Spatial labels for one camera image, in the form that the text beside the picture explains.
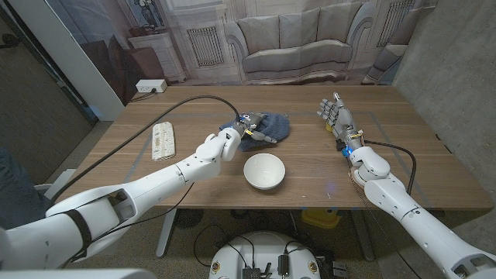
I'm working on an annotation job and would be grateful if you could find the person in blue jeans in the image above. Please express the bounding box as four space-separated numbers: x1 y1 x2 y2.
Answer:
0 146 53 229

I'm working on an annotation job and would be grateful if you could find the black connector block on torso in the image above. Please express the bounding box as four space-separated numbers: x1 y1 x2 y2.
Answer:
242 265 273 279

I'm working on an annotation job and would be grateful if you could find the black adapter on torso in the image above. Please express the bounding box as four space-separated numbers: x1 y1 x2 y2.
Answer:
277 253 291 277

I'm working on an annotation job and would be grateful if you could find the white power strip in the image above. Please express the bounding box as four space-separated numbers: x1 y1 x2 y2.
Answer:
135 78 168 94

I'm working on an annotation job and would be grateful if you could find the white table leg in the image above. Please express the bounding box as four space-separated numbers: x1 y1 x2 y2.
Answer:
155 208 178 259
350 208 376 263

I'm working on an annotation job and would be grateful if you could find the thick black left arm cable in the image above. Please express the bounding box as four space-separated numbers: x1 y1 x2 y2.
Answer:
49 95 242 205

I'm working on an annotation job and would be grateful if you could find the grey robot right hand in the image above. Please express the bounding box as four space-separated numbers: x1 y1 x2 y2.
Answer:
315 91 365 151

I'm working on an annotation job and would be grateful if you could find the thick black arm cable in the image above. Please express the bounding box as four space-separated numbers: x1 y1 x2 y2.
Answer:
363 139 418 195
49 95 242 205

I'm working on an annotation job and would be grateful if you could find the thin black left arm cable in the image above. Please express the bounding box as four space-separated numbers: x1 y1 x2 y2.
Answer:
61 181 196 269

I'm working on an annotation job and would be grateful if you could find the black floor cable loop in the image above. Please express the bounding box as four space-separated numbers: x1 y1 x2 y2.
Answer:
192 223 257 269

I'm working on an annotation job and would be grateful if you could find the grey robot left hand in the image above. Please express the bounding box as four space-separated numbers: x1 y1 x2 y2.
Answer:
231 111 279 145

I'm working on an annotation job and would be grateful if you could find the blue towel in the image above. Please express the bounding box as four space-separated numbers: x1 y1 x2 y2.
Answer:
219 112 291 153

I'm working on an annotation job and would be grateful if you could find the printed sofa room backdrop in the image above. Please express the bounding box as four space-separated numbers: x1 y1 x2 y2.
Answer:
45 0 439 106

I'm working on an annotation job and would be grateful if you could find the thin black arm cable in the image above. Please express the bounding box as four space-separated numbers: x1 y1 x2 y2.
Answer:
348 164 425 279
61 181 196 269

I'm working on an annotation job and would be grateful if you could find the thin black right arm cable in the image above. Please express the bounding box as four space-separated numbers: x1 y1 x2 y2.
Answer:
348 164 425 279

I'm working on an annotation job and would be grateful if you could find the yellow object under table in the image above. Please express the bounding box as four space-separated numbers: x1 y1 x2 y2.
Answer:
301 208 343 229

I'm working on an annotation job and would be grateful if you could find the black power strip cord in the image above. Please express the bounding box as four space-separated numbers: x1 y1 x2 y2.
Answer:
129 88 158 102

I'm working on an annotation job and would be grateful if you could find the white bowl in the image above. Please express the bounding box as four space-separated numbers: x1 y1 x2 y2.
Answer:
243 153 287 191

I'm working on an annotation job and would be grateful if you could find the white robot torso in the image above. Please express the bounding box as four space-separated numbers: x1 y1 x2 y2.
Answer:
208 231 322 279

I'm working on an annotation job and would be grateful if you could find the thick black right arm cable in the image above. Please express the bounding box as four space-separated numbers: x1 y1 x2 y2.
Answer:
363 139 418 195

